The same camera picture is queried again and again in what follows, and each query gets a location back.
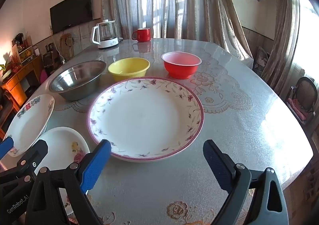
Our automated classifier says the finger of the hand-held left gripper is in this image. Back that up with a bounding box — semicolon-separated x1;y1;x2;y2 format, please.
0;137;14;159
0;140;48;188

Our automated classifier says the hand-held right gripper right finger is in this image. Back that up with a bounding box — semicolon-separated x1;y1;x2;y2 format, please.
203;140;289;225

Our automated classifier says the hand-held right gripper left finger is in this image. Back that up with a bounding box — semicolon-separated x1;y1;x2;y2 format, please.
25;139;112;225

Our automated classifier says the small white rose plate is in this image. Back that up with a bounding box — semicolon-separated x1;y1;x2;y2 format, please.
33;127;91;215

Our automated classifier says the white plate with red print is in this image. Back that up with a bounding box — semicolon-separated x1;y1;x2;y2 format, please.
4;94;55;157

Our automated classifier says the large pink-rimmed floral plate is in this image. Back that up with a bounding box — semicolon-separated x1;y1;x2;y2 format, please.
87;77;204;163

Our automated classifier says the stainless steel bowl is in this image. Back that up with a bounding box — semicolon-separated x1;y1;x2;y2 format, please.
49;60;107;102

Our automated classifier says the yellow plastic bowl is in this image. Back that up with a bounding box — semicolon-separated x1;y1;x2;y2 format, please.
108;57;150;82

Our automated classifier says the red plastic bowl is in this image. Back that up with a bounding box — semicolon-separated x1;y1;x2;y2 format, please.
161;51;202;79

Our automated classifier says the orange wooden cabinet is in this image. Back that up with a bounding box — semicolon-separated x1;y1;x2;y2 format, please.
0;54;44;121

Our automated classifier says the pink ball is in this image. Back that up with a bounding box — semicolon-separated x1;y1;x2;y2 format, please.
40;69;49;85

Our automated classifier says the potted green plant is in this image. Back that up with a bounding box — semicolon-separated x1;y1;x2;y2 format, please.
0;52;13;77

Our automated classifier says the small old television set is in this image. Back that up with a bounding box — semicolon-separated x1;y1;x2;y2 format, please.
43;51;56;69

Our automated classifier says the small shelf with ornaments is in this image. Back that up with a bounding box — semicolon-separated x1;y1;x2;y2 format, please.
12;32;34;66

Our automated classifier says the dark wooden armchair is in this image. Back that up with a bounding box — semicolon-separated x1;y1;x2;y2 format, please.
285;77;316;124

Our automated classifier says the light wooden chair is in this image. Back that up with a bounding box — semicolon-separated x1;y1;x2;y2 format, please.
60;33;75;62

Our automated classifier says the leaning framed picture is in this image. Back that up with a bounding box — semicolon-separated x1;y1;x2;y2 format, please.
253;46;271;71

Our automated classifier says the white glass electric kettle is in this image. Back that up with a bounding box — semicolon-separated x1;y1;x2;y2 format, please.
91;19;120;49

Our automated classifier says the red mug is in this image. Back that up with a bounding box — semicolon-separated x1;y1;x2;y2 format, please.
132;28;152;42

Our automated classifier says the black flat television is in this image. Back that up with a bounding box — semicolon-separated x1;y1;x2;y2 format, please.
50;0;93;34

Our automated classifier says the beige side curtain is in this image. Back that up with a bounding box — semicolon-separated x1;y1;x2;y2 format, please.
260;0;303;91

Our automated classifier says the beige window curtain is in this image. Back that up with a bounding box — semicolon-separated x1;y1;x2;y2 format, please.
100;0;254;68

